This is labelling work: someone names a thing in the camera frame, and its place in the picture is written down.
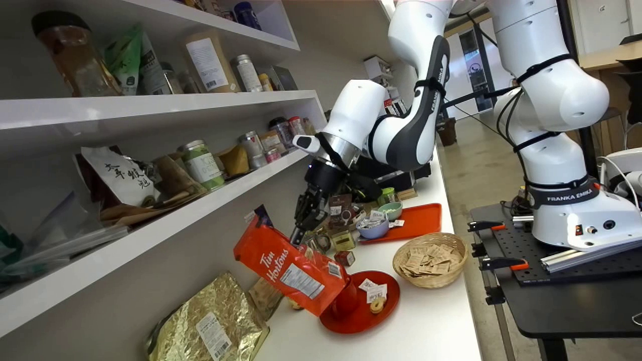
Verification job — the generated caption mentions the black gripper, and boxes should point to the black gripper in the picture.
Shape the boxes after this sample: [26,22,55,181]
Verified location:
[289,159,354,247]

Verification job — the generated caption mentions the orange packet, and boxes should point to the orange packet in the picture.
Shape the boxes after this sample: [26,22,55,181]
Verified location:
[232,212,352,320]

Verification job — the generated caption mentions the pink labelled packet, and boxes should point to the pink labelled packet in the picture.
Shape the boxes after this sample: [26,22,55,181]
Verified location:
[259,128,288,165]

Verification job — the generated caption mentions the brown packet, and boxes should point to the brown packet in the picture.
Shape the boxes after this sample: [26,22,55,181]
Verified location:
[218,144,253,181]

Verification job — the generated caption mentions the dark packet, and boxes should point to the dark packet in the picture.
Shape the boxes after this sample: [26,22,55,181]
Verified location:
[270,64,301,92]

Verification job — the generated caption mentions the green packet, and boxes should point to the green packet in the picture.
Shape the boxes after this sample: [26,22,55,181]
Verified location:
[102,24,172,96]

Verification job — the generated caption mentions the dark brown jar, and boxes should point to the dark brown jar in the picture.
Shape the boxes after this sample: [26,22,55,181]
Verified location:
[328,194,358,234]

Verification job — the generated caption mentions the small yellow box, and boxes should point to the small yellow box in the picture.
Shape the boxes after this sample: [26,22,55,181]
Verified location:
[330,230,358,251]

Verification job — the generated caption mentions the lavender bowl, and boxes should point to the lavender bowl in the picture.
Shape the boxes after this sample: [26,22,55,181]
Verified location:
[355,214,394,244]

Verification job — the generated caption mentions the green cup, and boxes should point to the green cup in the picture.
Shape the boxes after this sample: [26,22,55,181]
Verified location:
[373,185,405,221]

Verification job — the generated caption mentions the clear bottle silver lid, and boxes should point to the clear bottle silver lid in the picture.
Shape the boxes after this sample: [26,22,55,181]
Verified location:
[238,131,267,171]

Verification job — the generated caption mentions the dark lidded jar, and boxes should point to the dark lidded jar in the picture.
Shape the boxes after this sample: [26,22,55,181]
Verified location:
[267,117,294,153]

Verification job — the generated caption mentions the red lidded jar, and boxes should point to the red lidded jar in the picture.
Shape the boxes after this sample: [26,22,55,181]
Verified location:
[288,115,311,140]

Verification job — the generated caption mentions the red cup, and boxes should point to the red cup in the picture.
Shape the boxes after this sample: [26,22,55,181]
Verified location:
[332,275,361,320]

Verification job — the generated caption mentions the small kraft pouch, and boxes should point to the small kraft pouch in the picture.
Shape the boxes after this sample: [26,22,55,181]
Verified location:
[244,275,288,324]

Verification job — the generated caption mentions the white sachet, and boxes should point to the white sachet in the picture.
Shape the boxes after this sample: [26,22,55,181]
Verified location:
[358,277,391,305]

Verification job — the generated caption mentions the orange tray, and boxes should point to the orange tray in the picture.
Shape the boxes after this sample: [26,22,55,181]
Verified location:
[359,201,446,247]

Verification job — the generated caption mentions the jar with green white label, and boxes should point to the jar with green white label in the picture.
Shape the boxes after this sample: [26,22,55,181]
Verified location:
[178,139,227,194]

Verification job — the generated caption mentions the red plate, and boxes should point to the red plate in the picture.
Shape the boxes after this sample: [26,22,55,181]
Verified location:
[317,270,403,338]

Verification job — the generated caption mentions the pile of crackers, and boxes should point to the pile of crackers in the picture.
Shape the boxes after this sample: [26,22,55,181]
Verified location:
[399,241,466,282]

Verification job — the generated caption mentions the wicker basket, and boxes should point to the wicker basket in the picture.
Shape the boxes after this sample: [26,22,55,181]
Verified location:
[391,232,472,292]

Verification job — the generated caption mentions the small tan jar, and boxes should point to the small tan jar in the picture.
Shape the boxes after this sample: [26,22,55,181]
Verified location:
[257,68,276,92]

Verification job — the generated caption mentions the gold foil bag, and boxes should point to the gold foil bag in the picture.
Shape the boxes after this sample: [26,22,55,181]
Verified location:
[145,272,273,361]

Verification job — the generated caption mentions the pale cylindrical canister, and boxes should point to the pale cylindrical canister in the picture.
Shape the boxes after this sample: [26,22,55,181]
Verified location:
[232,53,265,94]

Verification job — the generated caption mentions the wooden utensils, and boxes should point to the wooden utensils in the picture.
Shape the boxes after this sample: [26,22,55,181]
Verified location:
[99,189,208,227]

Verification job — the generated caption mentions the dark waste bin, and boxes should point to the dark waste bin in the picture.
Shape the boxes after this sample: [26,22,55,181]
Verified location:
[439,117,462,149]

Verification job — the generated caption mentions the kraft brown box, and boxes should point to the kraft brown box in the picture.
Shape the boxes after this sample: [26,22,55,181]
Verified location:
[178,28,241,94]

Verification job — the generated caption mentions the white paper bag black characters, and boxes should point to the white paper bag black characters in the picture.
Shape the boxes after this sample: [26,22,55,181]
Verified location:
[79,144,163,209]

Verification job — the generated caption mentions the orange black clamp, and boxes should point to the orange black clamp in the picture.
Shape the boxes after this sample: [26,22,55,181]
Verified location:
[468,219,533,237]
[478,255,536,277]

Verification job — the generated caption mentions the large dark blue can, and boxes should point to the large dark blue can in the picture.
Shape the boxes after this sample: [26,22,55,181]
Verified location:
[228,0,260,30]

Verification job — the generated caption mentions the dark background screen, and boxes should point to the dark background screen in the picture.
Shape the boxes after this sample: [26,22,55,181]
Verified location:
[459,26,502,113]

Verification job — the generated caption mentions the clear plastic bags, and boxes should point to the clear plastic bags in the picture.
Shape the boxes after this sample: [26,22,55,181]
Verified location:
[0,192,129,297]

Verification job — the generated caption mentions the black robot table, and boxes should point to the black robot table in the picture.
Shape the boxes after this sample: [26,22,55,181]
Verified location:
[468,203,642,361]

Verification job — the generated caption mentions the metal mounting bar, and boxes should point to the metal mounting bar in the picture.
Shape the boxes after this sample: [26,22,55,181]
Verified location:
[539,237,642,275]

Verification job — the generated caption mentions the large jar brown contents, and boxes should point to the large jar brown contents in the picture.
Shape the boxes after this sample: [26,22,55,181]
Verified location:
[28,8,122,99]

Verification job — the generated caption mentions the white device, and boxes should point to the white device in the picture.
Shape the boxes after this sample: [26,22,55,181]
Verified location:
[595,147,642,203]

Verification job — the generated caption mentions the wooden desk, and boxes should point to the wooden desk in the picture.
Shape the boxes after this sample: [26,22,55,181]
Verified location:
[577,38,642,159]

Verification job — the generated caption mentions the blue and white wall card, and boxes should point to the blue and white wall card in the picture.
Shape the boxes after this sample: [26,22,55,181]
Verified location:
[243,203,276,232]

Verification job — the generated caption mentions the white wall shelf unit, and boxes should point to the white wall shelf unit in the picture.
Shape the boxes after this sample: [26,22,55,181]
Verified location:
[0,0,335,340]

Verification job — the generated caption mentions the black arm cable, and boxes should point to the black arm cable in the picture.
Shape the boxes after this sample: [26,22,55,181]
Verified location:
[373,8,577,156]

